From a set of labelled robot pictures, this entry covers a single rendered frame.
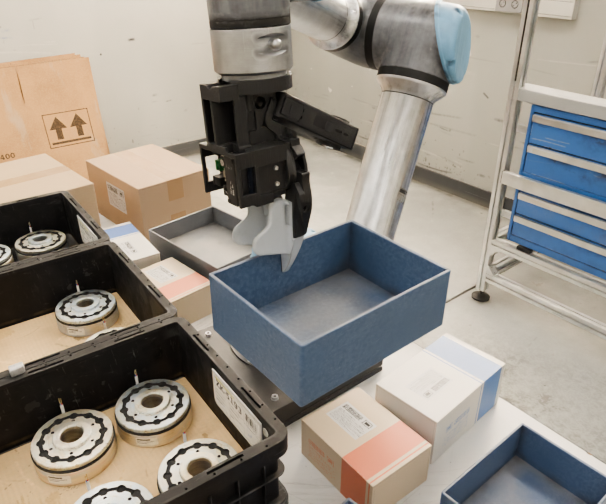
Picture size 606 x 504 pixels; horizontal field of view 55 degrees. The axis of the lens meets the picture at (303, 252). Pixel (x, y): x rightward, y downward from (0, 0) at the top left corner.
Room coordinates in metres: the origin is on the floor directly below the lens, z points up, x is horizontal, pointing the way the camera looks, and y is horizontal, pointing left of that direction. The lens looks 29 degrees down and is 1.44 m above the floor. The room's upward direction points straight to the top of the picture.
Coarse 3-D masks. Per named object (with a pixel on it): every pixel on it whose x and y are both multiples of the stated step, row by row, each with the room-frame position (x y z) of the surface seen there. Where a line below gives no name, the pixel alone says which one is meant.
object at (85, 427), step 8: (64, 424) 0.57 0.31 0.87; (72, 424) 0.57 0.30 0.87; (80, 424) 0.57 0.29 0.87; (88, 424) 0.57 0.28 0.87; (56, 432) 0.55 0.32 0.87; (64, 432) 0.56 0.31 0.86; (88, 432) 0.55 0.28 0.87; (56, 440) 0.54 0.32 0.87; (80, 440) 0.54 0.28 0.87; (88, 440) 0.54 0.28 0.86; (56, 448) 0.53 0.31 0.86; (64, 448) 0.53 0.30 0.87; (72, 448) 0.53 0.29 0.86
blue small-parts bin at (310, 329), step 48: (336, 240) 0.61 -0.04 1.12; (384, 240) 0.59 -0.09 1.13; (240, 288) 0.53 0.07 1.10; (288, 288) 0.57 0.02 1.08; (336, 288) 0.58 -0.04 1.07; (384, 288) 0.58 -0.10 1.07; (432, 288) 0.50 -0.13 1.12; (240, 336) 0.46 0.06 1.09; (288, 336) 0.40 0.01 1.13; (336, 336) 0.42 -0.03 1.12; (384, 336) 0.46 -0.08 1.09; (288, 384) 0.40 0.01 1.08; (336, 384) 0.42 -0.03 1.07
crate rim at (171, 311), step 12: (72, 252) 0.92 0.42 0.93; (84, 252) 0.93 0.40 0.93; (120, 252) 0.92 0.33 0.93; (24, 264) 0.88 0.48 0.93; (36, 264) 0.88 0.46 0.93; (132, 264) 0.88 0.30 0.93; (0, 276) 0.85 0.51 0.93; (144, 276) 0.84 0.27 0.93; (156, 288) 0.80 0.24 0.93; (156, 300) 0.77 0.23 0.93; (168, 300) 0.77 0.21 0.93; (168, 312) 0.73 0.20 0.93; (144, 324) 0.70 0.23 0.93; (108, 336) 0.67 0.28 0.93; (72, 348) 0.65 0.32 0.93; (84, 348) 0.65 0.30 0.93; (36, 360) 0.62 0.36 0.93; (48, 360) 0.62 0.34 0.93; (0, 372) 0.60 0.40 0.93
